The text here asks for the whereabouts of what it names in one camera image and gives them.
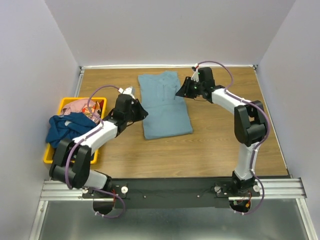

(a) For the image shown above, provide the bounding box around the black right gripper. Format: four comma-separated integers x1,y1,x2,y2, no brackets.
174,77,203,100

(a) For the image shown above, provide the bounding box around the light blue t shirt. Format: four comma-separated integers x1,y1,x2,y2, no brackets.
138,71,193,140

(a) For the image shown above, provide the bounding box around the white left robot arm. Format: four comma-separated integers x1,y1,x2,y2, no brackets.
49,93,148,198

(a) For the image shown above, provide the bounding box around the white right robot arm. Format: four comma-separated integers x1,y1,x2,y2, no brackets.
176,65,270,196

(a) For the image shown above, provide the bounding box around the patterned pink shirt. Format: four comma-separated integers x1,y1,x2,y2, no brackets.
60,99,104,123

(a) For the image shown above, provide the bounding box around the dark blue shirt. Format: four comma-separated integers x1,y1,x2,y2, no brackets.
45,112,97,149

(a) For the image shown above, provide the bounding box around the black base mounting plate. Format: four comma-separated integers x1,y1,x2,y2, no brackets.
82,177,261,210

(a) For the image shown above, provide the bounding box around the yellow plastic bin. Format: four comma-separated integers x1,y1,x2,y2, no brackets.
43,97,108,164

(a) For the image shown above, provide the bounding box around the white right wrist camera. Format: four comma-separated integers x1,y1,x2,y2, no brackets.
191,64,199,83

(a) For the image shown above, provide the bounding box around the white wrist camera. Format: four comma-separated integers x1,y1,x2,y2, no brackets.
118,86,135,99
191,64,199,83

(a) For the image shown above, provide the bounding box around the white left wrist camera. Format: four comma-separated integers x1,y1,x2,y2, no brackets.
118,86,135,99

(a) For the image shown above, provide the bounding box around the aluminium frame rail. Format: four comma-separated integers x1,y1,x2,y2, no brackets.
40,178,307,201

